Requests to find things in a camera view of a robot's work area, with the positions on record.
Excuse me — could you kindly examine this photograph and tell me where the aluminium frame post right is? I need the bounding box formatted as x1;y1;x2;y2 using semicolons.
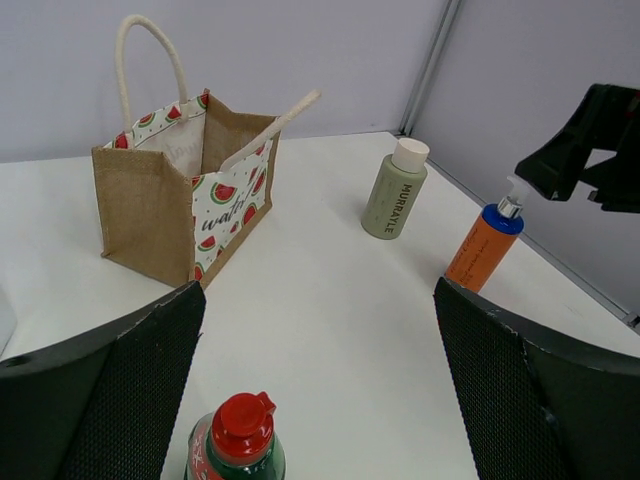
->
398;0;464;136

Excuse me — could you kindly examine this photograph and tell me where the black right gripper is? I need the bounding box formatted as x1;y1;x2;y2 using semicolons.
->
515;84;639;214

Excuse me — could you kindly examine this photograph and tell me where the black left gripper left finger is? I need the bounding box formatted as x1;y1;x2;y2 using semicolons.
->
1;281;206;479

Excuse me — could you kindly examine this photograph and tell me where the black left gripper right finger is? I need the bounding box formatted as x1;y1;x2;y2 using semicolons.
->
434;278;639;479

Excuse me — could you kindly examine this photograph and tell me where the sage green lotion bottle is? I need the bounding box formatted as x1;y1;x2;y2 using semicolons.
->
361;138;430;240

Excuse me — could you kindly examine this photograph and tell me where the orange blue pump bottle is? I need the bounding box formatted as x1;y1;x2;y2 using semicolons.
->
445;176;529;293

